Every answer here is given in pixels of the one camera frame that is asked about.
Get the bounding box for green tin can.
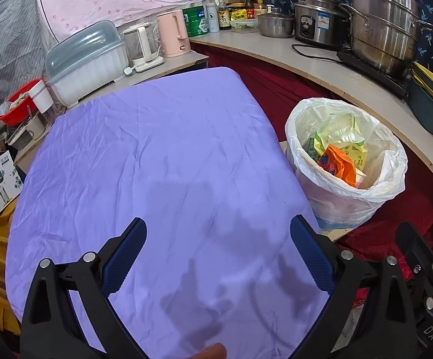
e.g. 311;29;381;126
182;5;206;38

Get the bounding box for grey striped cloth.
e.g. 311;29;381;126
0;0;58;120

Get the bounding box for pink electric kettle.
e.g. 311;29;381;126
157;9;192;58

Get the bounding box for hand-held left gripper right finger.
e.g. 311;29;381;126
290;214;417;359

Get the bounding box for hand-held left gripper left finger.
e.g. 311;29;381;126
19;217;148;359

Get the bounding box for dark red curtain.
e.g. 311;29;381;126
190;39;433;307

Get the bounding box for white thermos bottle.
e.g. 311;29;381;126
205;3;219;33

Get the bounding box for yellow green snack bag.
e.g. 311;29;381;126
313;114;368;173

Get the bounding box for white cup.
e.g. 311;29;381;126
28;80;54;113

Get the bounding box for small steel pot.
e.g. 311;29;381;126
257;7;295;39

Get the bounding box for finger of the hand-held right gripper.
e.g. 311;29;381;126
395;222;433;296

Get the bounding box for orange printed plastic wrapper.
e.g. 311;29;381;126
319;145;357;188

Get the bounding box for black power cable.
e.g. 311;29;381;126
291;43;351;60

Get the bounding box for wastebasket with white liner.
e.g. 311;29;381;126
284;97;408;229

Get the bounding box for red plastic basin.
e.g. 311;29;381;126
0;78;43;127

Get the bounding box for steel rice cooker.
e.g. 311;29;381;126
294;0;349;48

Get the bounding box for black induction cooker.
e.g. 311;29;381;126
336;50;411;100

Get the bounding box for purple tablecloth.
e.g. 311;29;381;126
5;66;333;359

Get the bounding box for white dish box grey lid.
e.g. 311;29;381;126
45;20;129;107

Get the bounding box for blue and yellow bowl stack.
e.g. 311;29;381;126
407;62;433;141

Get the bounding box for dark sauce bottle white label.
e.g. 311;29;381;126
217;0;232;31

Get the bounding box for person's left hand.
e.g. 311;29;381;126
189;343;227;359

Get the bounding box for large steel steamer pot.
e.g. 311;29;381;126
339;0;433;79

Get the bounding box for glass electric kettle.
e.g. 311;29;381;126
121;22;165;72

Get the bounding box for clear food container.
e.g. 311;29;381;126
229;19;260;33

